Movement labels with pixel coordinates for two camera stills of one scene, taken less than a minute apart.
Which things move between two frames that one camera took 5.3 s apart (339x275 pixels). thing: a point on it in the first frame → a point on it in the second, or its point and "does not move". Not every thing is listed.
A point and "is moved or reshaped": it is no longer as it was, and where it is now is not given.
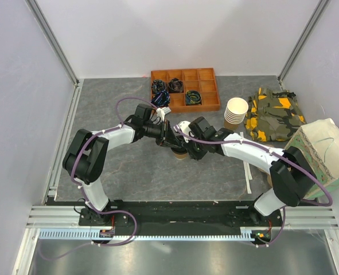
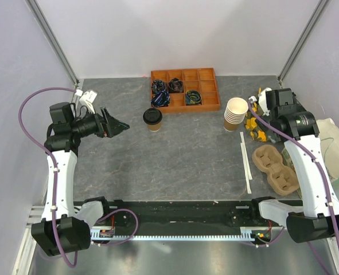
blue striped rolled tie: [161, 99] does not move
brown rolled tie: [175, 85] does not move
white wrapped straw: [248, 164] does not move
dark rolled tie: [158, 85] does not move
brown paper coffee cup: [180, 156] is moved or reshaped
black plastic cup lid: [179, 150] → [152, 116]
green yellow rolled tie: [193, 97] does not move
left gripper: [167, 137] → [112, 128]
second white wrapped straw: [248, 184] does not move
